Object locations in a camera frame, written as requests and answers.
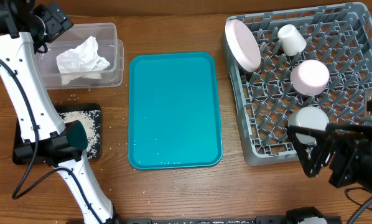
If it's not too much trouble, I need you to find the small pink bowl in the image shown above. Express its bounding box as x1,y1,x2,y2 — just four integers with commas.
290,60,330,96

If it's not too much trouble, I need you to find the pile of rice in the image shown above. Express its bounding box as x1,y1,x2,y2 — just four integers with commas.
59,110,101,159

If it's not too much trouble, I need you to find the black tray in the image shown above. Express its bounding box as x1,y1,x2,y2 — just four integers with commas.
12,103,103,165

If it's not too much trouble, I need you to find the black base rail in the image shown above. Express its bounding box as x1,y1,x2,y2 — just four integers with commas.
66,216,342,224

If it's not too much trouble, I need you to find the grey bowl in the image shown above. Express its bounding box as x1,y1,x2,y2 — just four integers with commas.
287,106,330,131

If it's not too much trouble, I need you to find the clear plastic bin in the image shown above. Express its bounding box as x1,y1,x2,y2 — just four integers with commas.
35,22,124,90

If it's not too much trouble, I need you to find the white napkin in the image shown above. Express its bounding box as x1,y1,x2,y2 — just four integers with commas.
56,36,111,85

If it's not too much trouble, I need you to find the teal serving tray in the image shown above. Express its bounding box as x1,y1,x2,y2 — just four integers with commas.
128,52,223,170

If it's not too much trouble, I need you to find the cream cup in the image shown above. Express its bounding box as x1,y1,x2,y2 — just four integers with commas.
277,24,307,56

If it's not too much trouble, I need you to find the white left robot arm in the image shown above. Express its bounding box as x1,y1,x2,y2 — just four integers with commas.
0,0,122,223

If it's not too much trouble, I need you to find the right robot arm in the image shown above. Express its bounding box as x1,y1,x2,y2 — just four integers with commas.
287,123,372,223

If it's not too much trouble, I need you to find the large white plate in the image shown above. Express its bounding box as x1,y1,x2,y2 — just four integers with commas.
225,19,261,72

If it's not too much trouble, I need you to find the grey dishwasher rack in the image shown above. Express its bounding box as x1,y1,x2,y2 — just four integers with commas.
223,2,372,166

